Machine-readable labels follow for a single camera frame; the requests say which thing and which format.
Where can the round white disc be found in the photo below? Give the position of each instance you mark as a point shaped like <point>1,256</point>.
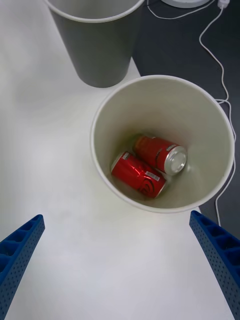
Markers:
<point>185,3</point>

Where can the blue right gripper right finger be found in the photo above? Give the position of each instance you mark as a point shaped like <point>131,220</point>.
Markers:
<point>222,257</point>

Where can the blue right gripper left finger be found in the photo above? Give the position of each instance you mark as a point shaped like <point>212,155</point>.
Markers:
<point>17,262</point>

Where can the red can with gold rim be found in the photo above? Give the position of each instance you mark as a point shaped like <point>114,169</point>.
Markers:
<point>157,152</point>

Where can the shiny red drink can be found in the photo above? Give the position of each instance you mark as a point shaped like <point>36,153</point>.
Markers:
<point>135,175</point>

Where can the grey plastic bin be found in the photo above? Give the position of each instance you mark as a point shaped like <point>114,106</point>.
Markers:
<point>100,55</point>

